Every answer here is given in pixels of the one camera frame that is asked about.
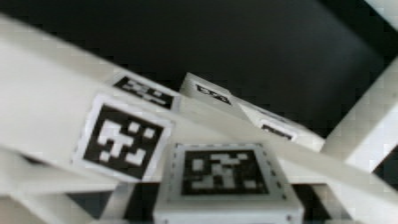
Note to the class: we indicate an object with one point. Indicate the white tagged cube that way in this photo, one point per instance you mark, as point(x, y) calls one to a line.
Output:
point(223, 187)

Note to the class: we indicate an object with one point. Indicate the white U-shaped boundary fence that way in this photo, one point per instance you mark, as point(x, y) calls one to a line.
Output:
point(362, 138)

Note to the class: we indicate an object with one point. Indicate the white chair seat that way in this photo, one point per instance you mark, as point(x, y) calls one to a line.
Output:
point(213, 95)

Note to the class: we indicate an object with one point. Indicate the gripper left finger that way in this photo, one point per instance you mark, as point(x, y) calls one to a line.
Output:
point(129, 205)

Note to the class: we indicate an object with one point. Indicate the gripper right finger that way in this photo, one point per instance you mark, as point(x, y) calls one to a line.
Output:
point(323, 209)

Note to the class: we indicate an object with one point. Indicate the white chair back frame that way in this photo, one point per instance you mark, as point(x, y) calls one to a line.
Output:
point(92, 123)

